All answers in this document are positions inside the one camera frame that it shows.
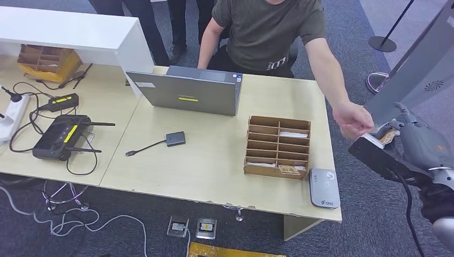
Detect person's left hand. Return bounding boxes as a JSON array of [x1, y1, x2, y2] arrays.
[[332, 101, 375, 142]]

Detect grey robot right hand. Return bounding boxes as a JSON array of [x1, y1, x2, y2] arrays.
[[376, 102, 454, 172]]

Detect patterned ID card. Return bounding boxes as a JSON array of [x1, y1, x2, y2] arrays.
[[379, 129, 397, 146]]

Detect patterned room key card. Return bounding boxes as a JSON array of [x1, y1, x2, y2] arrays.
[[277, 164, 301, 176]]

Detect black USB hub with cable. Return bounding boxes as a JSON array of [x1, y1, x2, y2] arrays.
[[125, 131, 186, 157]]

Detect grey card reader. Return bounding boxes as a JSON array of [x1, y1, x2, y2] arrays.
[[308, 168, 341, 209]]

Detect wooden card organizer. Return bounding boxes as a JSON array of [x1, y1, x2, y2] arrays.
[[244, 115, 312, 181]]

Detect seated person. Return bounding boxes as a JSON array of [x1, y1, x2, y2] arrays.
[[196, 0, 375, 142]]

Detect chrome stanchion base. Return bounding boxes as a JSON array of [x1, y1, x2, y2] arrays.
[[365, 72, 390, 95]]

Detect grey kiosk stand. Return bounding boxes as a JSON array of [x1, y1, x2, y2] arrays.
[[364, 0, 454, 127]]

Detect beige desk leg panel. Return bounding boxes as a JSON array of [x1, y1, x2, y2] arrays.
[[283, 214, 324, 242]]

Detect grey laptop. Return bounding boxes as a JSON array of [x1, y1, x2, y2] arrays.
[[126, 65, 244, 117]]

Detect metal floor socket box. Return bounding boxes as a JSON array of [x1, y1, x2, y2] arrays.
[[195, 217, 218, 240], [167, 215, 190, 238]]

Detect black power adapter yellow label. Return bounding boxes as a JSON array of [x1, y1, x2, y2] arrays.
[[37, 93, 80, 114]]

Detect black remote controller with antennas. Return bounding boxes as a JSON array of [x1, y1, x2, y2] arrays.
[[32, 114, 116, 162]]

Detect white desk shelf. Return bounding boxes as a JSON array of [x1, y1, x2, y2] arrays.
[[0, 6, 155, 98]]

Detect wooden organizer in yellow box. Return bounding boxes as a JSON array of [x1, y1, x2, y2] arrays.
[[17, 44, 83, 84]]

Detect white power strip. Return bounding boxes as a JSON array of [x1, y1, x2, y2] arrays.
[[0, 95, 31, 146]]

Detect black plug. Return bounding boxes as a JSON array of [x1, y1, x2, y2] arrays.
[[1, 86, 23, 103]]

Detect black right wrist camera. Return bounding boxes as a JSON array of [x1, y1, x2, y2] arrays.
[[347, 133, 432, 187]]

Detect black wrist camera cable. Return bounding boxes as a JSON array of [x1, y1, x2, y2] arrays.
[[391, 169, 426, 257]]

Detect black stanchion post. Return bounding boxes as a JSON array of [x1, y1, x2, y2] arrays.
[[368, 0, 415, 54]]

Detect white floor cable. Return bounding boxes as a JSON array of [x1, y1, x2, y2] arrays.
[[0, 184, 149, 257]]

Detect thin black cable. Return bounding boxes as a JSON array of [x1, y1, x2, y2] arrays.
[[35, 63, 94, 90]]

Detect black power cable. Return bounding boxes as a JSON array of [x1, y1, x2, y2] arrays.
[[9, 81, 99, 176]]

